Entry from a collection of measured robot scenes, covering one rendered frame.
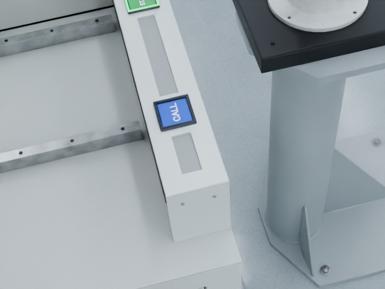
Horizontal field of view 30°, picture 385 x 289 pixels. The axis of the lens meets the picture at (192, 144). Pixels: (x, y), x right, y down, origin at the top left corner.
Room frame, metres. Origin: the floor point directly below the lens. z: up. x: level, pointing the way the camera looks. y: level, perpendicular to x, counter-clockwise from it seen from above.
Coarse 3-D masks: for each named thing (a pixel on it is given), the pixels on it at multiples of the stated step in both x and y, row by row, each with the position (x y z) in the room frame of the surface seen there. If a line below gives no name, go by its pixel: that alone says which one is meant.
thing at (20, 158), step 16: (112, 128) 0.75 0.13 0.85; (128, 128) 0.74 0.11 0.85; (48, 144) 0.73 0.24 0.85; (64, 144) 0.73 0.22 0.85; (80, 144) 0.72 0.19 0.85; (96, 144) 0.73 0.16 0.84; (112, 144) 0.73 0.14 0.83; (0, 160) 0.71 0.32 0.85; (16, 160) 0.71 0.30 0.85; (32, 160) 0.71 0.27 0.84; (48, 160) 0.71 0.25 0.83
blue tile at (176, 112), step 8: (160, 104) 0.70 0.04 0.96; (168, 104) 0.69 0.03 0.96; (176, 104) 0.69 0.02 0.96; (184, 104) 0.69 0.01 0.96; (160, 112) 0.68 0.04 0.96; (168, 112) 0.68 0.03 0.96; (176, 112) 0.68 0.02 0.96; (184, 112) 0.68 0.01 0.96; (168, 120) 0.66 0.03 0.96; (176, 120) 0.66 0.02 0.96; (184, 120) 0.66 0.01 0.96
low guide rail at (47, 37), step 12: (72, 24) 1.01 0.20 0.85; (84, 24) 1.01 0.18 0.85; (96, 24) 1.00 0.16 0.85; (108, 24) 1.01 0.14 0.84; (12, 36) 0.99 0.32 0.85; (24, 36) 0.99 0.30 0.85; (36, 36) 0.99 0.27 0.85; (48, 36) 0.99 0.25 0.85; (60, 36) 0.99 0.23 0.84; (72, 36) 0.99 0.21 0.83; (84, 36) 1.00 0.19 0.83; (0, 48) 0.97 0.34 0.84; (12, 48) 0.98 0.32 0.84; (24, 48) 0.98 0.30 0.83; (36, 48) 0.98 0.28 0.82
